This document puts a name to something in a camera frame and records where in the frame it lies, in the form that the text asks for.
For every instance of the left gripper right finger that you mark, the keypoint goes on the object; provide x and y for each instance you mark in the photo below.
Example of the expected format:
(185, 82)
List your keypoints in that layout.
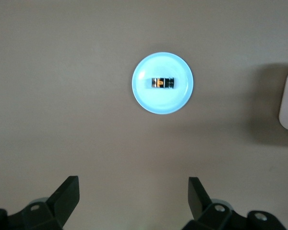
(201, 206)

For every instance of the orange push-button switch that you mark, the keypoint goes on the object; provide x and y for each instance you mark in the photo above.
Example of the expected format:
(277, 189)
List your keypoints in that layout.
(160, 83)

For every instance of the light blue round plate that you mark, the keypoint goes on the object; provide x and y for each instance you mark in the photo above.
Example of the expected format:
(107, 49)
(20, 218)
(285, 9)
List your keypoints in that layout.
(163, 103)

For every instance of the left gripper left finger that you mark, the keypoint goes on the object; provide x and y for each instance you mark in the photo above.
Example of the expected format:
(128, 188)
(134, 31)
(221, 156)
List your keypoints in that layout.
(62, 203)

